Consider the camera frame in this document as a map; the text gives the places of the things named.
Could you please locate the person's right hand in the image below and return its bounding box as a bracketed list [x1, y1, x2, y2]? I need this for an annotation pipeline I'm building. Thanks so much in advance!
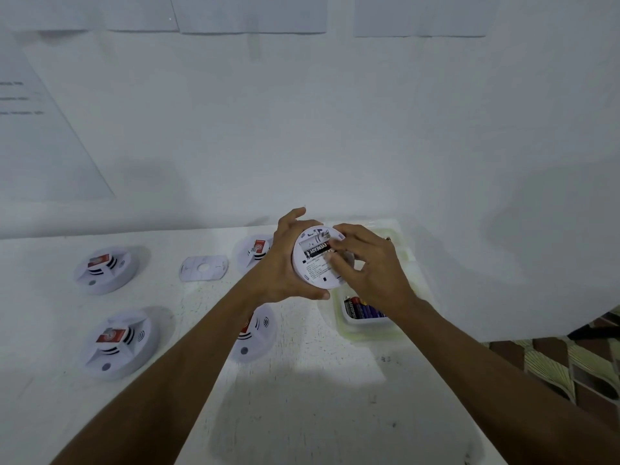
[328, 223, 422, 321]

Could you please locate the person's left hand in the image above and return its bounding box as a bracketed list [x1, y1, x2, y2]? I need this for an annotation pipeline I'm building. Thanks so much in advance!
[241, 207, 331, 305]

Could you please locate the white smoke detector red label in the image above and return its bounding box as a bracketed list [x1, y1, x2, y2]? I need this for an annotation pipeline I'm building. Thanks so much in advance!
[79, 309, 161, 382]
[233, 234, 274, 273]
[73, 246, 140, 296]
[228, 304, 278, 364]
[290, 225, 355, 290]

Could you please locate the white detector mounting plate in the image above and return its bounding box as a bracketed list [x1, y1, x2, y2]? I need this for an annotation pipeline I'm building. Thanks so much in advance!
[179, 254, 229, 283]

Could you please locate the person's right forearm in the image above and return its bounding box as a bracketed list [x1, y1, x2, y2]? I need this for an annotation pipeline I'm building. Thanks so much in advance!
[391, 296, 620, 465]

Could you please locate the person's left forearm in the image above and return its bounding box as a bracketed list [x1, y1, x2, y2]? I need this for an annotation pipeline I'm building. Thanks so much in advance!
[50, 281, 267, 465]

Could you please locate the green brown patterned floor mat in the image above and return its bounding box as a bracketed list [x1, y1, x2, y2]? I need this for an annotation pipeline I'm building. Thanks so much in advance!
[484, 307, 620, 431]

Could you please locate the black bar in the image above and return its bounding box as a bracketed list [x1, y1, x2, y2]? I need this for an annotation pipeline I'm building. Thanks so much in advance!
[566, 324, 620, 340]

